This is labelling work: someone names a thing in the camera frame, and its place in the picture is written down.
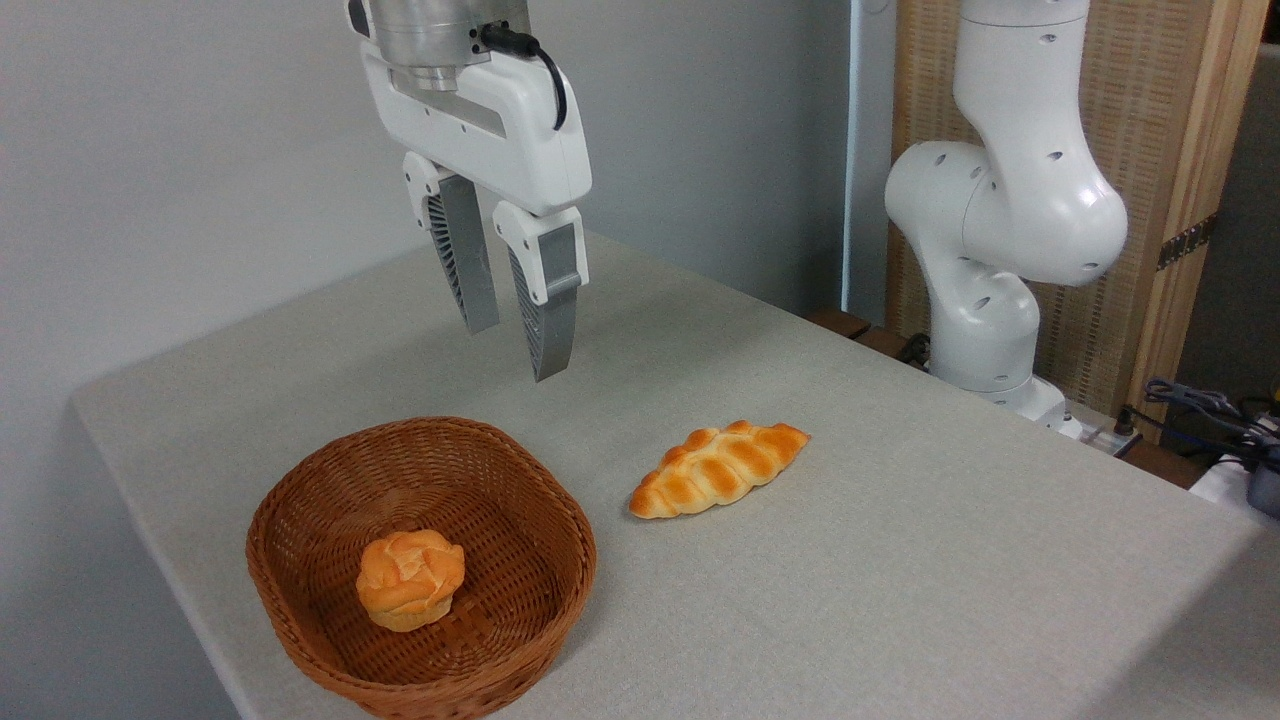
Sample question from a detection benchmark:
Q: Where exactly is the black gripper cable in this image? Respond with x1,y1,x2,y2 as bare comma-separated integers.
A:
480,22,569,132

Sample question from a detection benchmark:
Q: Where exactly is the round golden bread bun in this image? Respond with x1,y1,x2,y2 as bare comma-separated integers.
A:
356,529,467,633

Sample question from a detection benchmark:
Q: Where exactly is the grey box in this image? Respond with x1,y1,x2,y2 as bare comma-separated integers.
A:
1246,455,1280,519

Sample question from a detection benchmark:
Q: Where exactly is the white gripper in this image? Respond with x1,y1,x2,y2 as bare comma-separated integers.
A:
360,40,593,383

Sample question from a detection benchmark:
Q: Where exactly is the white cloth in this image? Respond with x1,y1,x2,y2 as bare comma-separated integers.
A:
1188,420,1280,521

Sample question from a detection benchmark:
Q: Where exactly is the brown wicker basket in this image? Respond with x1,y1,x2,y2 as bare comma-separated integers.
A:
246,416,598,720

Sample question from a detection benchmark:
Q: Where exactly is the bundle of dark cables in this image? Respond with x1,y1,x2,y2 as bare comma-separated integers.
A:
1143,378,1280,463

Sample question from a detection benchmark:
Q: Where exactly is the braided golden bread loaf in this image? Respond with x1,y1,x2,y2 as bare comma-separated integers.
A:
629,420,812,520

